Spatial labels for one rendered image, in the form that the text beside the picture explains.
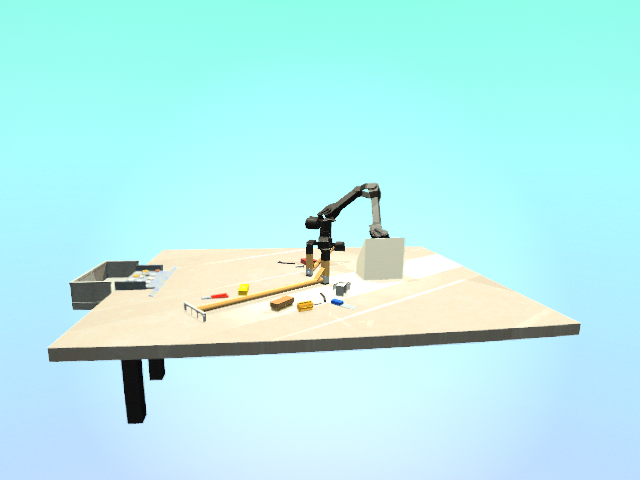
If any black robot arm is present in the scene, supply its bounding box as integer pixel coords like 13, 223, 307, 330
305, 182, 390, 248

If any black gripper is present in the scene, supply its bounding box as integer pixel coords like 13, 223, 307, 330
306, 230, 345, 251

